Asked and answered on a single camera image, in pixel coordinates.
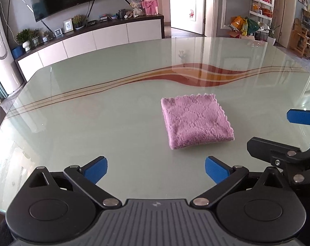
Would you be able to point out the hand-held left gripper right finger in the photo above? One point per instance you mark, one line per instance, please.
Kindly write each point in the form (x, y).
(216, 169)

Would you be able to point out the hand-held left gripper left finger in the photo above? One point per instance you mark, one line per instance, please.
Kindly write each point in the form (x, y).
(96, 169)

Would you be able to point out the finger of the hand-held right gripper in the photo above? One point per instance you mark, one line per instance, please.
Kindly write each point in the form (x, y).
(273, 150)
(303, 117)

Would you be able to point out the pink towel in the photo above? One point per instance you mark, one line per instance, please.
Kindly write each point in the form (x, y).
(196, 120)

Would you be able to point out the wooden chair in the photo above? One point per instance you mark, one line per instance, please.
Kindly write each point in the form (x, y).
(302, 38)

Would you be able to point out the floor plant in white pot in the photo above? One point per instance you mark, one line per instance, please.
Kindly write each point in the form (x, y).
(272, 37)

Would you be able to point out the green plastic bag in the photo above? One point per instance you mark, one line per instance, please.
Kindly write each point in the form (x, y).
(253, 26)

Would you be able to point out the yellow plastic bag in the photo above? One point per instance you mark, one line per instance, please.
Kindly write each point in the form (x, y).
(238, 24)

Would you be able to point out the white shelf rack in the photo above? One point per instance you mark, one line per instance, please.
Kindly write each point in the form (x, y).
(262, 5)

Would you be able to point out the white television cabinet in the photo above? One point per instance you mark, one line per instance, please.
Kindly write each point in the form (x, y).
(108, 34)

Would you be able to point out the blue pot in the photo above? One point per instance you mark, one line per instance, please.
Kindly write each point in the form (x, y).
(17, 53)

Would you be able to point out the small potted plant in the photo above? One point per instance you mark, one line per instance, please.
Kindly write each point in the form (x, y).
(45, 37)

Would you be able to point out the medium potted plant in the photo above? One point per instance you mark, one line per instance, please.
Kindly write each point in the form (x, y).
(35, 38)

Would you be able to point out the white standing air conditioner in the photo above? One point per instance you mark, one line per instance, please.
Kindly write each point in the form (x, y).
(6, 56)

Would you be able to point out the yellow-green potted plant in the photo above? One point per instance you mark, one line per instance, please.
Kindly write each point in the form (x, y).
(78, 21)

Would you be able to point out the large plant in white pot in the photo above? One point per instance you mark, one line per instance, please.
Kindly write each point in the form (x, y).
(24, 37)

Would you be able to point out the stack of books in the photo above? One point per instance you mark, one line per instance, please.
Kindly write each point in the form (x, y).
(103, 18)

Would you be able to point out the small bowl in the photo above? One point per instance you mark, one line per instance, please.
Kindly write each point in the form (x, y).
(114, 17)

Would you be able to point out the dark jar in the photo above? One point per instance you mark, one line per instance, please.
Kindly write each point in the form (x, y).
(122, 14)

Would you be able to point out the white door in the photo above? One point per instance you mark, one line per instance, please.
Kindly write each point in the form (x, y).
(187, 5)

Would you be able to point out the doll bouquet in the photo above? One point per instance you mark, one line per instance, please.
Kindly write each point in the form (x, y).
(136, 5)

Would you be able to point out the pink gift box with bow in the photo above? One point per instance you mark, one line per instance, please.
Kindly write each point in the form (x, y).
(149, 3)

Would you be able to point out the small photo frame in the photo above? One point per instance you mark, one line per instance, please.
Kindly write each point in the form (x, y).
(58, 32)

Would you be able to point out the large white photo frame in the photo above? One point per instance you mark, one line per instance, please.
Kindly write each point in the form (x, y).
(68, 26)

